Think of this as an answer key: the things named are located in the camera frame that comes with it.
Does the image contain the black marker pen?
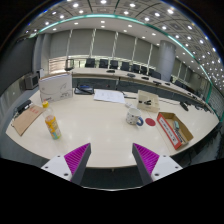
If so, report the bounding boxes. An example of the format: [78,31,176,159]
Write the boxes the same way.
[174,130,186,145]

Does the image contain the flat brown cardboard sheet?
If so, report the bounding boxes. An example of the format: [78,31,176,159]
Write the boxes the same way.
[11,103,45,137]

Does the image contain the black desk microphone base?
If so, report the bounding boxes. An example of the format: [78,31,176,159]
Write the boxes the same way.
[179,101,190,112]

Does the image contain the clear bottle with yellow cap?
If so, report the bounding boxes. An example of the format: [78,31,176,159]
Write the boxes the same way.
[41,100,62,140]

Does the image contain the round ceiling lights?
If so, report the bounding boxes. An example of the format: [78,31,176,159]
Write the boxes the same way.
[19,0,224,69]

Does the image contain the open cardboard box, red flap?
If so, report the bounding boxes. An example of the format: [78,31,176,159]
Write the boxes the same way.
[156,111,195,150]

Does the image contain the long curved conference desk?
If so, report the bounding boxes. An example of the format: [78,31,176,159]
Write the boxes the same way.
[71,67,205,104]

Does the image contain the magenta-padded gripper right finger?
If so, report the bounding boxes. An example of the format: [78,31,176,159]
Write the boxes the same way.
[131,142,184,186]

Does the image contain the grey boxy monitor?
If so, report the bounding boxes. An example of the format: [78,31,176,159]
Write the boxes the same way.
[23,73,40,90]

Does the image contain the black framed desk monitor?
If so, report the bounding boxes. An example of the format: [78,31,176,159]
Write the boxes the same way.
[64,58,75,72]

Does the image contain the small beige cardboard box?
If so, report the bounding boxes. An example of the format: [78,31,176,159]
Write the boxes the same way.
[136,89,161,113]

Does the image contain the white paper sheets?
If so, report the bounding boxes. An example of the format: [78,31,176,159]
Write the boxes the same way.
[93,88,126,105]

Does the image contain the black document tray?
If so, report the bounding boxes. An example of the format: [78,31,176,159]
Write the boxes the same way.
[73,84,95,96]

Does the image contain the black device with cables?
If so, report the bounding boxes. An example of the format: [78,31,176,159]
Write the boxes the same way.
[15,99,33,114]

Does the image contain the white mug with blue handle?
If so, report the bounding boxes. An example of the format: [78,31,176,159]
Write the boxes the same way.
[125,107,145,127]

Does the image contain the flat round red coaster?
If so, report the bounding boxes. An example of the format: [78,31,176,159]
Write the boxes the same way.
[144,117,157,127]

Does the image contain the row of black office chairs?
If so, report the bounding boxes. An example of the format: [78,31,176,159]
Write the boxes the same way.
[84,57,164,80]

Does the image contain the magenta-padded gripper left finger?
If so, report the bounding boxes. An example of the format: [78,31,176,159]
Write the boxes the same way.
[40,142,92,186]

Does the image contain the black desk microphone units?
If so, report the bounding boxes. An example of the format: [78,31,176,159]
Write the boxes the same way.
[105,68,173,87]

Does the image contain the large white cardboard box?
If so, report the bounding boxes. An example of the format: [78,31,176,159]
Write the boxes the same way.
[38,72,74,104]

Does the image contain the small black tool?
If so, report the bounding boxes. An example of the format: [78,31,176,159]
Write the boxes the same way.
[139,98,153,106]

